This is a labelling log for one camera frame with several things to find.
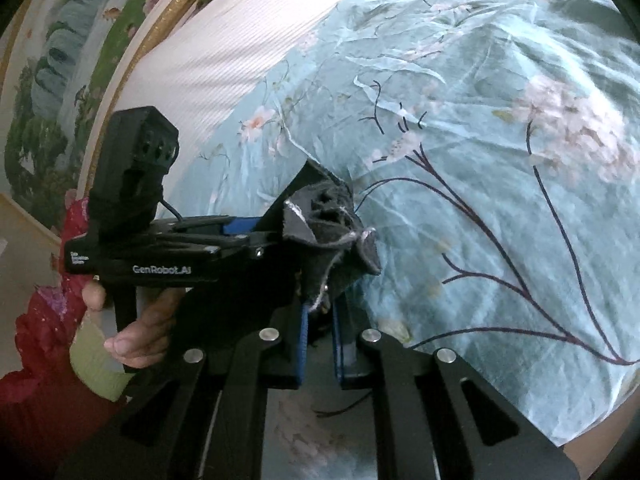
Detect person's left hand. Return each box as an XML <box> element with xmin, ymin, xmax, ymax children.
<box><xmin>81</xmin><ymin>279</ymin><xmax>187</xmax><ymax>369</ymax></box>

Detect person's left forearm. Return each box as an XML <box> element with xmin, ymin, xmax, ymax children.
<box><xmin>0</xmin><ymin>284</ymin><xmax>138</xmax><ymax>480</ymax></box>

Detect dark grey pants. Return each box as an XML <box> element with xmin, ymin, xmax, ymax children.
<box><xmin>170</xmin><ymin>159</ymin><xmax>384</xmax><ymax>357</ymax></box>

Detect gold framed landscape painting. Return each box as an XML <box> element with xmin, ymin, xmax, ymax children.
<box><xmin>0</xmin><ymin>0</ymin><xmax>222</xmax><ymax>233</ymax></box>

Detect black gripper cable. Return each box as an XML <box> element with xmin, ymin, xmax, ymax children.
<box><xmin>159</xmin><ymin>198</ymin><xmax>185</xmax><ymax>222</ymax></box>

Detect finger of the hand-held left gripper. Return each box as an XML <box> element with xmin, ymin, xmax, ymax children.
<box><xmin>169</xmin><ymin>234</ymin><xmax>287</xmax><ymax>269</ymax></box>
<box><xmin>159</xmin><ymin>215</ymin><xmax>264</xmax><ymax>239</ymax></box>

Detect person's red clothing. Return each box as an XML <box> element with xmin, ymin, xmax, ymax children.
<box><xmin>59</xmin><ymin>198</ymin><xmax>94</xmax><ymax>262</ymax></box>

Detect teal floral bed sheet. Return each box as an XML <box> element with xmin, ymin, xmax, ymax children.
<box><xmin>164</xmin><ymin>0</ymin><xmax>640</xmax><ymax>480</ymax></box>

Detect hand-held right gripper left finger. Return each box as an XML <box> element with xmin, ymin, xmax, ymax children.
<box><xmin>55</xmin><ymin>304</ymin><xmax>308</xmax><ymax>480</ymax></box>

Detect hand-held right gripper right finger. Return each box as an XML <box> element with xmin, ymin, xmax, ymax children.
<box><xmin>332</xmin><ymin>304</ymin><xmax>582</xmax><ymax>480</ymax></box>

